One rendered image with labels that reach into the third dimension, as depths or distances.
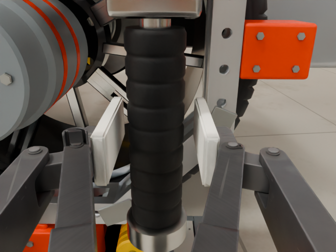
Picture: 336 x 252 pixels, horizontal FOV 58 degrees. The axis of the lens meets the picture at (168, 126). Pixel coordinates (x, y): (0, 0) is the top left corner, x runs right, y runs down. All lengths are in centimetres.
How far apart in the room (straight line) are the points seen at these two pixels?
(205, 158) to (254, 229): 128
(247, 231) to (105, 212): 99
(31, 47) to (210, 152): 19
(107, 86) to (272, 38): 27
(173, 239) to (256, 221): 126
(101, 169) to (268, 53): 29
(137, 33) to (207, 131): 6
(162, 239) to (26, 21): 22
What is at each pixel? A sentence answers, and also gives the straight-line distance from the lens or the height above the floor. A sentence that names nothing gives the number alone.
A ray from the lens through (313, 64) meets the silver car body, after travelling 92.
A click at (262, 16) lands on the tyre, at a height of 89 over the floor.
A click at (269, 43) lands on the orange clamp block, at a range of 41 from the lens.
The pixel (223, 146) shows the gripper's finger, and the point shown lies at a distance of 15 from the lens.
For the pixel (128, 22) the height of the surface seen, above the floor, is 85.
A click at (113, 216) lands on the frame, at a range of 50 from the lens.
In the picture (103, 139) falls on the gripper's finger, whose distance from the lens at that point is 16.
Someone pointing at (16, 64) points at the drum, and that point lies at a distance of 27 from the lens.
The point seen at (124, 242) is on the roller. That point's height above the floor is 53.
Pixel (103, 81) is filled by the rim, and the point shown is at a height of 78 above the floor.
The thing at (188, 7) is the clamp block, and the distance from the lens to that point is 17.
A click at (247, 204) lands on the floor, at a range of 156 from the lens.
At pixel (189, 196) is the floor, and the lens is 157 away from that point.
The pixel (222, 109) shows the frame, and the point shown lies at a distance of 41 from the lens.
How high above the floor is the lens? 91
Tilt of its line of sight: 22 degrees down
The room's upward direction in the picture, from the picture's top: straight up
